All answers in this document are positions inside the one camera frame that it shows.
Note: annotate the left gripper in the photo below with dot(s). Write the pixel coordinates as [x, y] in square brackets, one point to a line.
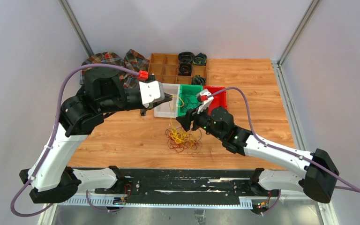
[167, 98]

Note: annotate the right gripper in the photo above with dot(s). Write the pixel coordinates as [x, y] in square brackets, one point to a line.
[185, 120]

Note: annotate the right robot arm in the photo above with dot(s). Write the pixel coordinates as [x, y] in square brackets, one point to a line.
[312, 173]

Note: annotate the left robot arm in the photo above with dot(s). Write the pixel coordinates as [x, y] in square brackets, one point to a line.
[101, 95]

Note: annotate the white plastic bin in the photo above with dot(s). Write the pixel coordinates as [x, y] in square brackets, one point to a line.
[169, 109]

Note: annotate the green plastic bin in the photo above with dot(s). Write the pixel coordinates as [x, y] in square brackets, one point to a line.
[187, 98]

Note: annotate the wooden compartment tray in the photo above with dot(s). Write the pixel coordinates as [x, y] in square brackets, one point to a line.
[164, 68]

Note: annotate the rolled orange spotted tie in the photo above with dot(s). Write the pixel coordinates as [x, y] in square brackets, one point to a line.
[185, 69]

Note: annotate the rolled green patterned tie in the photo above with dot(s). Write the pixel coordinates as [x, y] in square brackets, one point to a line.
[198, 80]

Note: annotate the red plastic bin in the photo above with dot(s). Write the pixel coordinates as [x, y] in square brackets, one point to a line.
[219, 99]

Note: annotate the rolled dark tie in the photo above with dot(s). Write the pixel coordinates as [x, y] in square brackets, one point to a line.
[186, 57]

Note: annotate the plaid cloth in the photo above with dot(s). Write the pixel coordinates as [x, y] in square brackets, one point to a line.
[132, 60]

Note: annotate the rolled teal yellow tie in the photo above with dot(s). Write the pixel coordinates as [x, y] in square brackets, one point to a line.
[200, 59]

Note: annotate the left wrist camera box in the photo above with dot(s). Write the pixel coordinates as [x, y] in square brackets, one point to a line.
[151, 92]

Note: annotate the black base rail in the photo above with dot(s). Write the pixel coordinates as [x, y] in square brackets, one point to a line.
[192, 188]

